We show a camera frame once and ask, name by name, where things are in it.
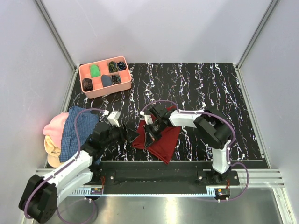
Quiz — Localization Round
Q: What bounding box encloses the blue checkered cloth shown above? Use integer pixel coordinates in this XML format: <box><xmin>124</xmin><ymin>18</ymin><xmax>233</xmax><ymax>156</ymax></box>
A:
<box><xmin>59</xmin><ymin>106</ymin><xmax>99</xmax><ymax>162</ymax></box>

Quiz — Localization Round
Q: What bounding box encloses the pink cloth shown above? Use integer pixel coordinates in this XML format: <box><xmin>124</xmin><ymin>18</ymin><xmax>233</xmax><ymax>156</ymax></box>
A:
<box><xmin>43</xmin><ymin>112</ymin><xmax>69</xmax><ymax>145</ymax></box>

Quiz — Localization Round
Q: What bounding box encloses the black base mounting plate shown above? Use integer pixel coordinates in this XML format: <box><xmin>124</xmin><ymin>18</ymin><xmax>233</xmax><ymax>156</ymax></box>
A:
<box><xmin>90</xmin><ymin>161</ymin><xmax>240</xmax><ymax>186</ymax></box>

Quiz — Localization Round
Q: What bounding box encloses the peach orange cloth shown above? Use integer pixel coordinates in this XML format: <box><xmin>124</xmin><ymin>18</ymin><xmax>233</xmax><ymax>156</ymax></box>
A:
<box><xmin>44</xmin><ymin>135</ymin><xmax>63</xmax><ymax>168</ymax></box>

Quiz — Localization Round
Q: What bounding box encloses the dark striped rolled sock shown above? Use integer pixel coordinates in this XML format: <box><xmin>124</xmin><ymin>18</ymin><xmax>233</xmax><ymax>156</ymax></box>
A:
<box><xmin>111</xmin><ymin>74</ymin><xmax>121</xmax><ymax>85</ymax></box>

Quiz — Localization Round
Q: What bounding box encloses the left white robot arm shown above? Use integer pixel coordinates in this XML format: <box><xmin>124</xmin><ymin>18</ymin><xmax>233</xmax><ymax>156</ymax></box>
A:
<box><xmin>19</xmin><ymin>110</ymin><xmax>139</xmax><ymax>224</ymax></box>

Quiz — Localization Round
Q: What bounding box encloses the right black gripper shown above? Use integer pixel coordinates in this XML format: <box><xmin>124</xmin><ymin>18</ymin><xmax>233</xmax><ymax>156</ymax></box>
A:
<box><xmin>143</xmin><ymin>119</ymin><xmax>165</xmax><ymax>149</ymax></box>

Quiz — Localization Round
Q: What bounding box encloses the pink divided organizer tray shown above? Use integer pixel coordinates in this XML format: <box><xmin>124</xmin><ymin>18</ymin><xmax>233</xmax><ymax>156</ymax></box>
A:
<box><xmin>79</xmin><ymin>56</ymin><xmax>132</xmax><ymax>98</ymax></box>

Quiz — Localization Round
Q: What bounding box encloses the grey blue rolled sock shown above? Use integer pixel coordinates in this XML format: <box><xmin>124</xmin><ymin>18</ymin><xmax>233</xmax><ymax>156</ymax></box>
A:
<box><xmin>101</xmin><ymin>74</ymin><xmax>113</xmax><ymax>87</ymax></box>

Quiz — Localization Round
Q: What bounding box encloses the dark red cloth napkin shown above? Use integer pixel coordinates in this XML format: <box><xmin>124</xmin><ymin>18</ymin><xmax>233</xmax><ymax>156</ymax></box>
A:
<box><xmin>131</xmin><ymin>119</ymin><xmax>181</xmax><ymax>164</ymax></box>

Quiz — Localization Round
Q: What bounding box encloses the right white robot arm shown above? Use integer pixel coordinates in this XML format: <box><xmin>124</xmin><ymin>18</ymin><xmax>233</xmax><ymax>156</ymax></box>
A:
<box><xmin>140</xmin><ymin>107</ymin><xmax>235</xmax><ymax>185</ymax></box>

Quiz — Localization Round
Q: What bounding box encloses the blue patterned dark sock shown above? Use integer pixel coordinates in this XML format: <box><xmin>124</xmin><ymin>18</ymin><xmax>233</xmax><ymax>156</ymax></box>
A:
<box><xmin>117</xmin><ymin>61</ymin><xmax>127</xmax><ymax>71</ymax></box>

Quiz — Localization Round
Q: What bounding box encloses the dark brown rolled sock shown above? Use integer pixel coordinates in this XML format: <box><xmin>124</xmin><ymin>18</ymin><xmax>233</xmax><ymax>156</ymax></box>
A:
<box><xmin>82</xmin><ymin>78</ymin><xmax>93</xmax><ymax>92</ymax></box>

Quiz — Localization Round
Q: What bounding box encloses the yellow patterned dark sock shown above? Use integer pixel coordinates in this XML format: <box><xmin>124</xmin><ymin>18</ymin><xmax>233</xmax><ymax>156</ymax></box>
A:
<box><xmin>108</xmin><ymin>61</ymin><xmax>118</xmax><ymax>73</ymax></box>

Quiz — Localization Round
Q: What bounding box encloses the green rolled sock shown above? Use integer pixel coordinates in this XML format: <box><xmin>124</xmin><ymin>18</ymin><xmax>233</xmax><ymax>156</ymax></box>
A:
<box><xmin>90</xmin><ymin>64</ymin><xmax>100</xmax><ymax>78</ymax></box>

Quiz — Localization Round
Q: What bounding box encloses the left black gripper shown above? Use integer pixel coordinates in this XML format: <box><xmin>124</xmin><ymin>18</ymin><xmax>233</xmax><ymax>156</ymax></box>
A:
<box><xmin>102</xmin><ymin>121</ymin><xmax>139</xmax><ymax>148</ymax></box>

